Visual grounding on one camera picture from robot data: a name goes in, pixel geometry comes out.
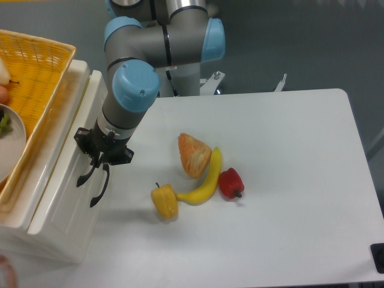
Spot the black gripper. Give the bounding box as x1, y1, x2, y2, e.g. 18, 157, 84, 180
74, 124, 134, 177

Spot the black top drawer handle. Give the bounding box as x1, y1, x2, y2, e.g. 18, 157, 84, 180
76, 171, 91, 187

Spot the black drawer handle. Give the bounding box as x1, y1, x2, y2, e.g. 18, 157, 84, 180
89, 168, 110, 208
76, 171, 91, 187

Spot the white drawer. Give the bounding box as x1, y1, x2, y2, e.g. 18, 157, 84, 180
1, 60, 107, 238

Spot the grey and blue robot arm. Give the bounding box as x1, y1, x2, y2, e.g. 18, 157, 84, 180
74, 1, 226, 170

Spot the white drawer cabinet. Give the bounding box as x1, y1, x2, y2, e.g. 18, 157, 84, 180
1, 60, 107, 263

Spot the yellow bell pepper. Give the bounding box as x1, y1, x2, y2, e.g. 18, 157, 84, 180
151, 182, 178, 220

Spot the white plate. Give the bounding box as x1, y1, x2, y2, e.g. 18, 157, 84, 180
1, 104, 26, 182

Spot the orange croissant bread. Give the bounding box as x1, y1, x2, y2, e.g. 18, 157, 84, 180
178, 133, 212, 179

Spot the dark green vegetable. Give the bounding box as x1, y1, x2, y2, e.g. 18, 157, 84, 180
0, 106, 13, 137

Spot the yellow banana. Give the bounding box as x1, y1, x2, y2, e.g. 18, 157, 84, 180
176, 147, 223, 205

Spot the yellow wicker basket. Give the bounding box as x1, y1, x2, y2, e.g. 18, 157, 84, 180
1, 29, 76, 205

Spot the pink sausage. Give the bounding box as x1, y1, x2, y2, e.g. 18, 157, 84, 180
0, 86, 10, 104

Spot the white pear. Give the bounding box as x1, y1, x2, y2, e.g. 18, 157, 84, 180
0, 58, 19, 86

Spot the red bell pepper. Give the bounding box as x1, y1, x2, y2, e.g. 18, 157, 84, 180
218, 167, 245, 199

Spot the black corner device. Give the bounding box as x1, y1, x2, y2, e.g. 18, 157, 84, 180
370, 243, 384, 274

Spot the black lower drawer handle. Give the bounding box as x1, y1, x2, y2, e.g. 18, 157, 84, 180
89, 168, 110, 208

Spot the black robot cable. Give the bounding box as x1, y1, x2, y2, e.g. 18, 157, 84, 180
164, 66, 181, 98

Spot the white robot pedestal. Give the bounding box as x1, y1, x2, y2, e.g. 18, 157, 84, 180
155, 63, 200, 98

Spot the white metal base bracket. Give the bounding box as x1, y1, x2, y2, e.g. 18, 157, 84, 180
200, 71, 287, 95

